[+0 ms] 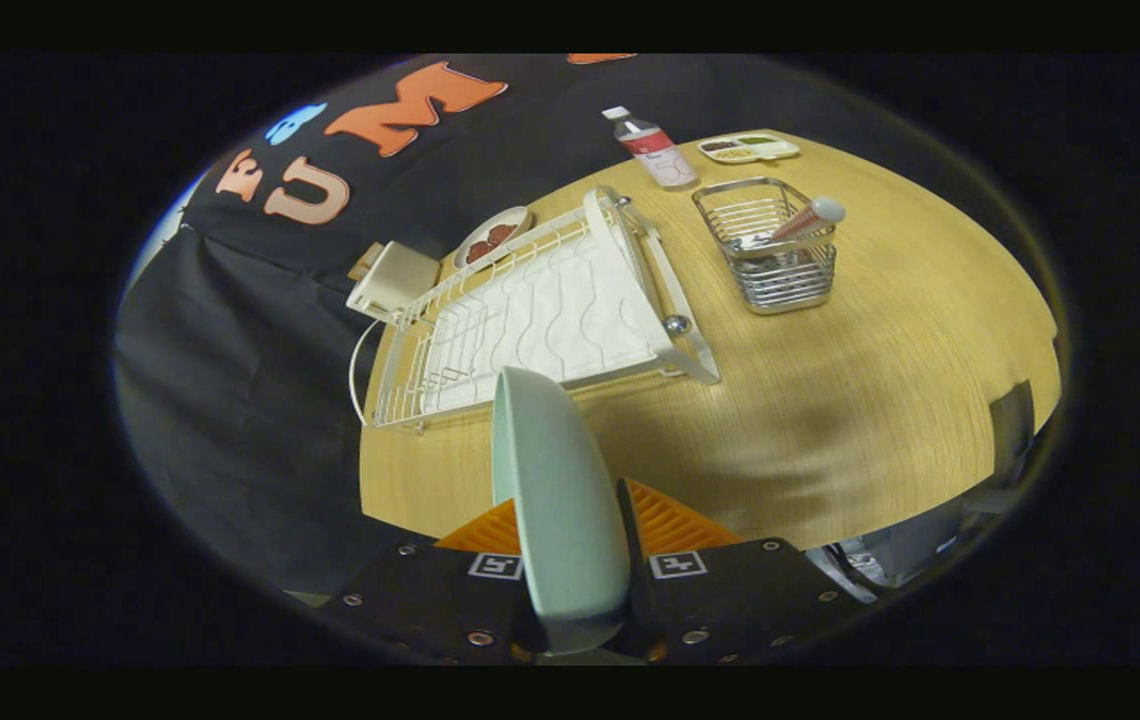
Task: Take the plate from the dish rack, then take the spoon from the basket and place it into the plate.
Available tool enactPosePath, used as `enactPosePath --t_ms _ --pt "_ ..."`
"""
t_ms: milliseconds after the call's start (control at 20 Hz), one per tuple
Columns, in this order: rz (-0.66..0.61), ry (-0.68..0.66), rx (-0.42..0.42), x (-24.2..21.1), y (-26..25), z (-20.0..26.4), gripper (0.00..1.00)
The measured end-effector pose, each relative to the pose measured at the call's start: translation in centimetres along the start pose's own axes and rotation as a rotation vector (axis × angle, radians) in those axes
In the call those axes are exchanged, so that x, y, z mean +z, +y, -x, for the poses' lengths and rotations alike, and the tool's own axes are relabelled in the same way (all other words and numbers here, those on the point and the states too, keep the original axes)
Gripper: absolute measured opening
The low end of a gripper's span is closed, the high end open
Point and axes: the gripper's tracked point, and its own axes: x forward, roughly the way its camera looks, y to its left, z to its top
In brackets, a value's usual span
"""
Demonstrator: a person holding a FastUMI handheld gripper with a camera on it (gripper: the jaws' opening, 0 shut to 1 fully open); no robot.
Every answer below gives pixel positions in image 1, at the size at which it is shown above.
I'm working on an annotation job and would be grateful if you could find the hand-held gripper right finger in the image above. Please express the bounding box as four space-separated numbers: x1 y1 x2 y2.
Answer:
616 478 873 666

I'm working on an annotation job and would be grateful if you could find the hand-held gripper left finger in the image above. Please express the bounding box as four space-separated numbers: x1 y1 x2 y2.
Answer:
323 497 543 666

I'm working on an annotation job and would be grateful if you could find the pale green plate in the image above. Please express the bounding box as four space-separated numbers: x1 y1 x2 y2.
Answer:
490 366 631 656

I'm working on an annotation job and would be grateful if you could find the silver wire basket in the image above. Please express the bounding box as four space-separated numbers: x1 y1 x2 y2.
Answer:
692 177 839 316

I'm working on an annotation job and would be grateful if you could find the white wire dish rack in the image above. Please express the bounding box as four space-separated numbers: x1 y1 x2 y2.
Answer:
370 187 721 433

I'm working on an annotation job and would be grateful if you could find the beige plate with meat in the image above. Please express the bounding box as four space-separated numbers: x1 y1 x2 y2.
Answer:
452 205 534 271

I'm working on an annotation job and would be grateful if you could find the white divided snack dish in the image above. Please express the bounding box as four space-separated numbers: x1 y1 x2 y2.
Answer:
697 130 801 166

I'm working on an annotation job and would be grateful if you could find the white wavy drain tray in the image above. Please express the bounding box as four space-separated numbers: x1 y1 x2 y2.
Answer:
425 235 658 411

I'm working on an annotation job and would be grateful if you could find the cream toaster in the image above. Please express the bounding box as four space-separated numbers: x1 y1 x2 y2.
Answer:
345 240 443 323

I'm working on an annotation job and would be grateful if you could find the clear bottle red label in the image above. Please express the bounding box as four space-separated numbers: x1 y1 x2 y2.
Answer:
602 105 699 191

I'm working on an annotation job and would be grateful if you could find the white power cable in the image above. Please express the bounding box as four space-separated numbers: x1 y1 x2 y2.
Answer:
348 318 381 429

